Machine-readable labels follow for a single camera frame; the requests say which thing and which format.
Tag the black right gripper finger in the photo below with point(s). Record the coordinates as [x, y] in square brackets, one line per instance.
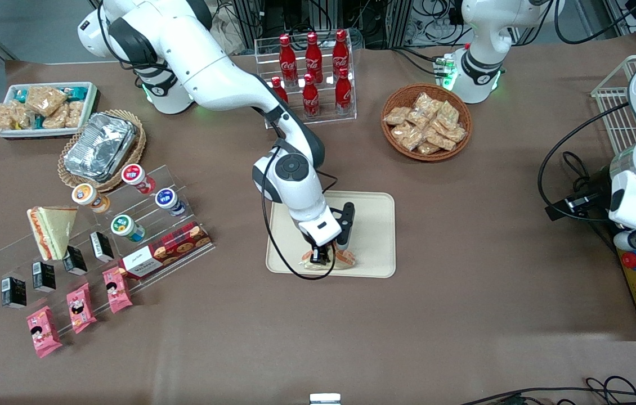
[328, 254]
[316, 256]

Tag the triangle sandwich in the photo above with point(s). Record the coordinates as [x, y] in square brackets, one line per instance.
[56, 230]
[345, 260]

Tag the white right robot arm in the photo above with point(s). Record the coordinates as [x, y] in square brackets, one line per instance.
[211, 73]

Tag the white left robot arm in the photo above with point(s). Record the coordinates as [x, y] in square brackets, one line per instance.
[481, 67]

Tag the beige rectangular tray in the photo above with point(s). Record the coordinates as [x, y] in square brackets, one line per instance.
[374, 225]

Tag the red emergency stop button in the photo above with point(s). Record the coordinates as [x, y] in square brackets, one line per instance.
[633, 260]

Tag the round brown wicker basket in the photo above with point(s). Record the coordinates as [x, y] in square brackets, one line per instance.
[391, 138]

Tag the clear-wrapped rice cracker pack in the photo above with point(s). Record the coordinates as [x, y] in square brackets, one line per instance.
[447, 115]
[407, 136]
[440, 140]
[428, 148]
[418, 119]
[397, 116]
[456, 134]
[426, 103]

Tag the red cola bottle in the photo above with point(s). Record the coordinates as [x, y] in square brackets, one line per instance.
[278, 87]
[313, 56]
[344, 95]
[340, 53]
[310, 101]
[287, 59]

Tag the brown table cover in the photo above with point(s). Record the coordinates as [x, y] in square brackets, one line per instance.
[464, 309]

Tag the red plaid cookie box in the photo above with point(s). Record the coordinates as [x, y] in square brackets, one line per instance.
[166, 250]

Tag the blue-lid yogurt cup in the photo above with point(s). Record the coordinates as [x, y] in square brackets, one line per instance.
[167, 198]

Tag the clear acrylic bottle rack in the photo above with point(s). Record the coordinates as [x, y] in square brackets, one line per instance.
[352, 56]

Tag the red-lid yogurt cup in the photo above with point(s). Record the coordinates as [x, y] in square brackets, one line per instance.
[135, 175]

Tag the green-lid yogurt cup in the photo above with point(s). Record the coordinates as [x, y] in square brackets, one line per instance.
[122, 225]

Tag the oval tan wicker basket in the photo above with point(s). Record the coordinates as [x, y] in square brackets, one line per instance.
[138, 146]

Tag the pink snack packet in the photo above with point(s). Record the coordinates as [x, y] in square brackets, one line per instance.
[117, 289]
[44, 333]
[80, 308]

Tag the clear acrylic stepped display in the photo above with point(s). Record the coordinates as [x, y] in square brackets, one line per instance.
[110, 197]

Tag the small black carton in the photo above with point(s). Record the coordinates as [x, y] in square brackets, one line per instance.
[75, 261]
[44, 277]
[102, 246]
[14, 292]

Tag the crumpled beige cloth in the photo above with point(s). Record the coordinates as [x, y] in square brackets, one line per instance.
[231, 34]

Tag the silver foil container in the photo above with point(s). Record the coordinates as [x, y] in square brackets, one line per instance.
[98, 147]

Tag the orange-lid yogurt cup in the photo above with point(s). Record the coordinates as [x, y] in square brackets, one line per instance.
[86, 195]

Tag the white rectangular snack bin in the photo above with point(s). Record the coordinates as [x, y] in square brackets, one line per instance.
[90, 101]

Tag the clear-wrapped crispy snack pack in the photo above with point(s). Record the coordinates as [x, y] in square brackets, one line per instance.
[54, 119]
[45, 100]
[22, 117]
[74, 115]
[0, 117]

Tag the teal snack pack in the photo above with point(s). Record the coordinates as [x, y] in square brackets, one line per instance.
[21, 95]
[77, 93]

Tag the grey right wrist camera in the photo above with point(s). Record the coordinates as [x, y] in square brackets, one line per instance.
[344, 236]

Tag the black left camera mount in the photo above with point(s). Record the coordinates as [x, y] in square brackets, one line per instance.
[579, 202]

